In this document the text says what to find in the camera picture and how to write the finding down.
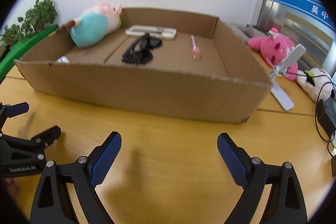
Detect green potted plant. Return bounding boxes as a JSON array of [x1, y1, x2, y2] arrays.
[[0, 0, 59, 45]]

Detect grey cloth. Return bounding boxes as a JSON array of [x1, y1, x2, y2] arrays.
[[231, 23, 268, 39]]

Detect blue wall sign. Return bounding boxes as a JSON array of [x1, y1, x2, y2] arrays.
[[273, 0, 336, 30]]

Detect white phone case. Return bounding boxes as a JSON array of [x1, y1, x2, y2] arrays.
[[125, 25, 177, 40]]

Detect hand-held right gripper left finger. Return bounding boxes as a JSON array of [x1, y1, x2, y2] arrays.
[[30, 131, 122, 224]]

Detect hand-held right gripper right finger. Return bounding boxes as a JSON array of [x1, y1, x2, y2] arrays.
[[217, 133, 308, 224]]

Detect pink rabbit plush toy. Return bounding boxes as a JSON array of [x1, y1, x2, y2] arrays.
[[248, 28, 300, 81]]

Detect green plastic board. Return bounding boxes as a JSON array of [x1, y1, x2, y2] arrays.
[[0, 25, 60, 83]]

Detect pink pig plush toy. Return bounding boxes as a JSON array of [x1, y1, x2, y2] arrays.
[[61, 3, 123, 48]]

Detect black power adapter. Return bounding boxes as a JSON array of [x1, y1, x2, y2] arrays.
[[316, 99, 336, 136]]

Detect brown cardboard box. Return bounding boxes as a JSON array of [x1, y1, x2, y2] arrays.
[[14, 7, 273, 124]]

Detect white plush toy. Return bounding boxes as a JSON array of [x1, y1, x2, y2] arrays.
[[297, 68, 332, 102]]

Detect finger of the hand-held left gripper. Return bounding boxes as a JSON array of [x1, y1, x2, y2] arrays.
[[0, 126, 62, 160], [0, 102, 29, 130]]

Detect black adapter with cables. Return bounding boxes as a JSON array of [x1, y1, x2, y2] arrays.
[[287, 70, 336, 143]]

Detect black sunglasses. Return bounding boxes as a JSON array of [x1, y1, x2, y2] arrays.
[[121, 33, 163, 65]]

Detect pink pen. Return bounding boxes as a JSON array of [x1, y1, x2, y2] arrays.
[[190, 35, 201, 60]]

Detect white folding phone stand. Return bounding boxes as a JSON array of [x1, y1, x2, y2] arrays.
[[270, 43, 307, 111]]

